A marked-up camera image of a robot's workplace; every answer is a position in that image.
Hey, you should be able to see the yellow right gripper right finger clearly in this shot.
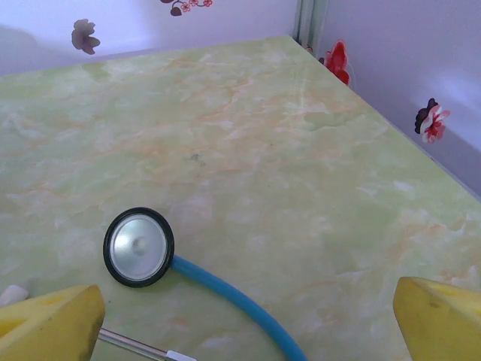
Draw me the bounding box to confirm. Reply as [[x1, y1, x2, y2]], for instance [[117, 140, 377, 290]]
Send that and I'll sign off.
[[393, 277, 481, 361]]

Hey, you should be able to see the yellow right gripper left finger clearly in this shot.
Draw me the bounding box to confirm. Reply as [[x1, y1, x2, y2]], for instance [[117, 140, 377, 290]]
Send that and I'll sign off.
[[0, 284, 106, 361]]

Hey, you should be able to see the blue tube stethoscope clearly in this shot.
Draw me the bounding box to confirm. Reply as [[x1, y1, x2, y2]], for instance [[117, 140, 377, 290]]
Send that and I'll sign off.
[[0, 206, 309, 361]]

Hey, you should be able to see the aluminium frame post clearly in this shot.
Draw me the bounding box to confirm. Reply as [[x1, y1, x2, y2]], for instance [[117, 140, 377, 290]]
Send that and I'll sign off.
[[292, 0, 326, 47]]

